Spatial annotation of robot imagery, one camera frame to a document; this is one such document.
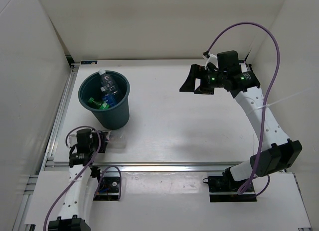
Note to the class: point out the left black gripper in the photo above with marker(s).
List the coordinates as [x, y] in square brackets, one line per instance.
[103, 146]

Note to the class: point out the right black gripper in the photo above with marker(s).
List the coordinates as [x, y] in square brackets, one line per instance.
[197, 71]

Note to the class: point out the clear bottle with orange label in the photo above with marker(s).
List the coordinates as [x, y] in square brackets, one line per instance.
[116, 139]

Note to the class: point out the green plastic bottle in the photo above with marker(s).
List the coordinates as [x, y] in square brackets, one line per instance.
[99, 105]

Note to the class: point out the clear plastic bottle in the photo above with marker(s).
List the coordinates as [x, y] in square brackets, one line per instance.
[108, 83]

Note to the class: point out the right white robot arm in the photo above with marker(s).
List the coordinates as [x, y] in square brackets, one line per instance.
[276, 151]

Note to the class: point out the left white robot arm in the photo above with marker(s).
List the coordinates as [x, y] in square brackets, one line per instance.
[71, 209]

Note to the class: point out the dark green plastic bin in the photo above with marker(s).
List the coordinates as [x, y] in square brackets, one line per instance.
[114, 117]

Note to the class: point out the blue plastic bottle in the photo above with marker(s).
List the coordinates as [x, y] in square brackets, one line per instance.
[112, 99]

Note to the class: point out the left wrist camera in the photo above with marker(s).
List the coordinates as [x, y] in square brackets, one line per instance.
[84, 136]

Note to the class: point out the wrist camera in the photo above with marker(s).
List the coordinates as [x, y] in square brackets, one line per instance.
[227, 60]
[84, 136]

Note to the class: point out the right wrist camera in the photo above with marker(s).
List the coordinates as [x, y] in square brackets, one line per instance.
[227, 60]

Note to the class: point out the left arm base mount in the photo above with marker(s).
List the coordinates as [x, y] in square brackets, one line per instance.
[110, 188]

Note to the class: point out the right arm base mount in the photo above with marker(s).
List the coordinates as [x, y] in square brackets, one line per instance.
[222, 189]

